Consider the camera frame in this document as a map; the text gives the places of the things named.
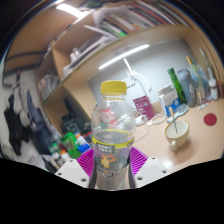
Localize small blue bottle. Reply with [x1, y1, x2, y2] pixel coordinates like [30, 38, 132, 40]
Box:
[75, 134, 92, 154]

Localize grey shaker bottle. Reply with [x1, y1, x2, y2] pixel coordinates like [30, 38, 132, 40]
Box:
[175, 68, 198, 108]

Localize spoon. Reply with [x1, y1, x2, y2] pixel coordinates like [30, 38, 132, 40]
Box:
[168, 106, 179, 135]

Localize tall clear glass bottle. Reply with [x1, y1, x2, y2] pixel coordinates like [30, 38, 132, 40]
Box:
[198, 48, 218, 88]

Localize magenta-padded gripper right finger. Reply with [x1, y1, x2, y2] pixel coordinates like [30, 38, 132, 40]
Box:
[129, 146, 172, 189]

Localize wooden shelf unit with books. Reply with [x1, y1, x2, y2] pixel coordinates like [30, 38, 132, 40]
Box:
[33, 0, 204, 134]

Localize dark hanging clothes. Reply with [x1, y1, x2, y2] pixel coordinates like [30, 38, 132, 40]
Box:
[3, 71, 51, 158]

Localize flat round red coaster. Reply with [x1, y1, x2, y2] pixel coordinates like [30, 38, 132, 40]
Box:
[203, 113, 218, 127]

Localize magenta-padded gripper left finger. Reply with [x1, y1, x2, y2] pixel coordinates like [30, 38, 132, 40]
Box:
[54, 148, 96, 189]

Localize white desk lamp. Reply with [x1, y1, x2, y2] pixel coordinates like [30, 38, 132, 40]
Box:
[97, 43, 154, 126]

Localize pink box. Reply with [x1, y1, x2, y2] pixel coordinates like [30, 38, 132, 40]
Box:
[132, 95, 156, 120]

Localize cream ceramic cup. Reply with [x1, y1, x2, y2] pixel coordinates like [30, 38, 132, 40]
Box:
[164, 119, 190, 151]

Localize white and blue carton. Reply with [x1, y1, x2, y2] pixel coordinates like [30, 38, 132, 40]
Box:
[158, 84, 181, 116]

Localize light blue hairbrush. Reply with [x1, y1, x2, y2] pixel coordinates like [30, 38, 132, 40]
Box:
[166, 103, 189, 124]

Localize ceiling light tube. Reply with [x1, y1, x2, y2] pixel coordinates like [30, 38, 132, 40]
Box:
[55, 3, 84, 19]

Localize green plastic container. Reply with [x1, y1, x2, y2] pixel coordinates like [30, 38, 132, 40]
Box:
[59, 132, 81, 159]

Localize clear yellow-capped drink bottle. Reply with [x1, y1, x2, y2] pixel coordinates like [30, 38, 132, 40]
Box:
[90, 80, 137, 191]

